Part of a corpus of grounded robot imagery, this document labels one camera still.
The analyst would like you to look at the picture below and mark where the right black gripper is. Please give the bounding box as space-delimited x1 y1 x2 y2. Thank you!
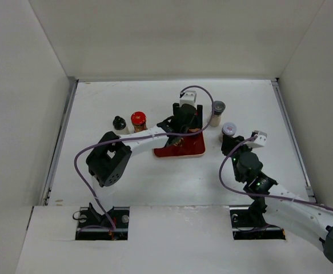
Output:
221 134 254 182

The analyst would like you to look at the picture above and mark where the silver-lid spice jar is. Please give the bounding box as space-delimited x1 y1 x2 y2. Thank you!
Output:
219 122 237 142

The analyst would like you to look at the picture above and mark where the tall red-cap sauce bottle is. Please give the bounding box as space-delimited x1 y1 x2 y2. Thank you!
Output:
131 111 147 132

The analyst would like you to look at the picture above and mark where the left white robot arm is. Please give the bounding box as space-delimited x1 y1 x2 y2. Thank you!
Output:
86 103 203 188

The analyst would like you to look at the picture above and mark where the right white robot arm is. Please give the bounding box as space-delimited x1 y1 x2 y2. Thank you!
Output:
221 131 333 264

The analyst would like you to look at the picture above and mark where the grey-cap white salt shaker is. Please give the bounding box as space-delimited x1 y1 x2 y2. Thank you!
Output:
209 100 226 127

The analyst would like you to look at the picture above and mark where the red rectangular tray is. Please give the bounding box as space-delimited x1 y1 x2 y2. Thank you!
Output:
153 133 206 158

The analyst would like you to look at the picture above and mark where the black-cap white bottle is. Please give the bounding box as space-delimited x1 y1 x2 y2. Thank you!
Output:
113 116 130 135

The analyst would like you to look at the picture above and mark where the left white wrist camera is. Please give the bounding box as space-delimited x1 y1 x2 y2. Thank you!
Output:
179 90 196 107

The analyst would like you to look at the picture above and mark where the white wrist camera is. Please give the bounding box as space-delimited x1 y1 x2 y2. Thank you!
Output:
179 90 196 107
247 130 267 148

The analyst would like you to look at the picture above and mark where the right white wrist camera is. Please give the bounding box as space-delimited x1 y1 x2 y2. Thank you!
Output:
247 130 267 148

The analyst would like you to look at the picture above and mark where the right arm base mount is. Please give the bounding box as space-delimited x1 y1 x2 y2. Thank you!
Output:
229 203 286 240

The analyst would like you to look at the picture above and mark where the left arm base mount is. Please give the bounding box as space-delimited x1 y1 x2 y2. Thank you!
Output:
73 203 130 241

